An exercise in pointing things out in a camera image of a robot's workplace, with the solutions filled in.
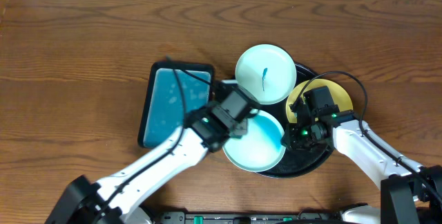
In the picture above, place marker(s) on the yellow plate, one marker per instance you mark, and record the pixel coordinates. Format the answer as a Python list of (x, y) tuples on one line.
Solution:
[(339, 94)]

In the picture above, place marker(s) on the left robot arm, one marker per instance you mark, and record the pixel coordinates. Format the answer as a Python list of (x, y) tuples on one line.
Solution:
[(113, 199)]

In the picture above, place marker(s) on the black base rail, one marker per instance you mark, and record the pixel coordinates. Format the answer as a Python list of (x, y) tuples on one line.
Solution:
[(217, 218)]

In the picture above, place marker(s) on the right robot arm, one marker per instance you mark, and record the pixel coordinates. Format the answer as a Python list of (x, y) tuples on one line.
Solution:
[(410, 192)]

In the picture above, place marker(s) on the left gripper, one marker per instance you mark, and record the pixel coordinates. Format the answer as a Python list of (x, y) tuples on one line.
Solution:
[(242, 124)]

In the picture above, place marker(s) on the light blue plate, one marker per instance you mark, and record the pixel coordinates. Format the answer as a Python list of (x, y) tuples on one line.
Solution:
[(260, 148), (268, 72)]

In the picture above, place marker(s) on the black rectangular water tray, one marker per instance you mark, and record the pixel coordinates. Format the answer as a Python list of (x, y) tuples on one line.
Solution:
[(172, 90)]

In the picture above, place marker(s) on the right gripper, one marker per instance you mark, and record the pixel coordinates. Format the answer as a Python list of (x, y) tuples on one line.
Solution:
[(291, 141)]

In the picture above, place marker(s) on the green scrubbing sponge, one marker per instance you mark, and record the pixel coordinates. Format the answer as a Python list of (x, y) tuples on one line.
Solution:
[(239, 129)]

